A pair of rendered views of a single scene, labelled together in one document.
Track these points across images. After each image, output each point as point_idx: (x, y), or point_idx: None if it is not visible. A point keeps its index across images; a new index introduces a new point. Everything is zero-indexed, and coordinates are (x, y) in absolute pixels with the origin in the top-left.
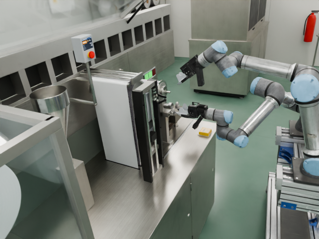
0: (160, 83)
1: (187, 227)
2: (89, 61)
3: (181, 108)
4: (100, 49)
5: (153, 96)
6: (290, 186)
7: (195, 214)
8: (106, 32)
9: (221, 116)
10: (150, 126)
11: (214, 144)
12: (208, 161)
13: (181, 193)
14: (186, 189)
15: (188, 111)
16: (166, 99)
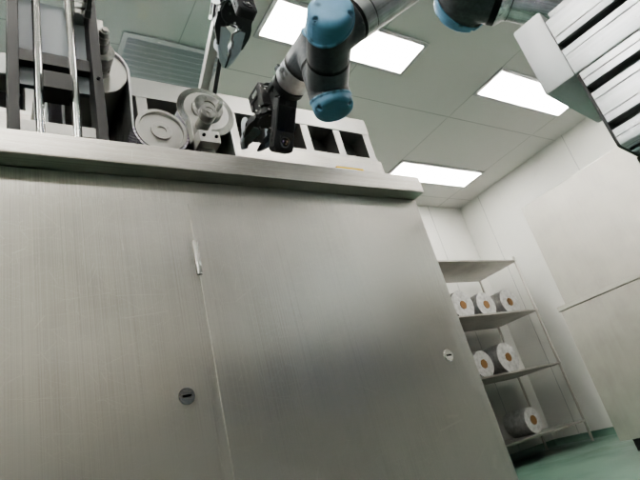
0: (196, 91)
1: (174, 470)
2: None
3: (243, 119)
4: (134, 119)
5: (73, 5)
6: (600, 5)
7: (276, 464)
8: (143, 90)
9: (297, 38)
10: (54, 61)
11: (417, 247)
12: (378, 278)
13: (88, 210)
14: (145, 230)
15: (252, 109)
16: (233, 142)
